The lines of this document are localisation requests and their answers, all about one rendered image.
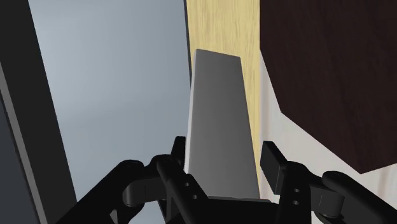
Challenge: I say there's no dark brown robot stand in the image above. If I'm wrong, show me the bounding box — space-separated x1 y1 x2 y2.
259 0 397 174

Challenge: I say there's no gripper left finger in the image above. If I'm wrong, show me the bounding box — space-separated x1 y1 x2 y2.
55 136 209 224

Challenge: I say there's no black framed grey screen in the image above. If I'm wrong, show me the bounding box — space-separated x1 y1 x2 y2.
0 0 193 224

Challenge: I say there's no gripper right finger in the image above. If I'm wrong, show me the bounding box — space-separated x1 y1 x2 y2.
260 141 397 224

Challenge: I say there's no grey flat rectangular slab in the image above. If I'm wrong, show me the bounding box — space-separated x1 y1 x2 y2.
184 48 261 200

